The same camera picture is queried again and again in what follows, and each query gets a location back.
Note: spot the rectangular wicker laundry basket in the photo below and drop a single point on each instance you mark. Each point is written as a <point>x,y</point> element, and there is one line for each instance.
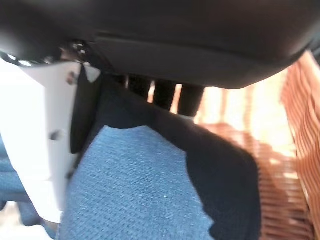
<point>287,150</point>

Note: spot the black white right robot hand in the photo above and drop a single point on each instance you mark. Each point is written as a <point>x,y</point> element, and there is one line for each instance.
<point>175,37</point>

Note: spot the blue garment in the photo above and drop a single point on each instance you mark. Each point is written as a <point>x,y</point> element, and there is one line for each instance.
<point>137,187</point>

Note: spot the black rolled garment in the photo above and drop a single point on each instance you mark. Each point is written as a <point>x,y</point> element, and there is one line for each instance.
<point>220,162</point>

